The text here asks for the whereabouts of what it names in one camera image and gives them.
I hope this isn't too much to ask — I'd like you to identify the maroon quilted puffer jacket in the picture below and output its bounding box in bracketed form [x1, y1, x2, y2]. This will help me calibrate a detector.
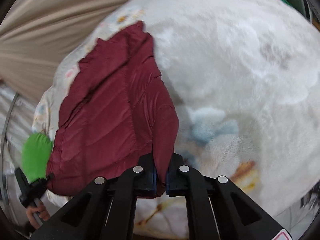
[47, 21, 179, 197]

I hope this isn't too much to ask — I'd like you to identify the person's left hand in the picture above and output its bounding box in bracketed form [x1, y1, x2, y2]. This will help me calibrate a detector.
[26, 200, 50, 229]

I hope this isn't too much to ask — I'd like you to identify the green garment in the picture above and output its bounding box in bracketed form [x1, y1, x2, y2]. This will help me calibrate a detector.
[22, 133, 53, 182]

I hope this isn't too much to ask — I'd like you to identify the floral fleece blanket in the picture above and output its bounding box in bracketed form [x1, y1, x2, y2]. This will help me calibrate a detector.
[33, 0, 319, 239]

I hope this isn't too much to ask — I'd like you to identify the beige curtain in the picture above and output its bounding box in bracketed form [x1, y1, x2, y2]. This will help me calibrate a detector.
[0, 0, 161, 103]

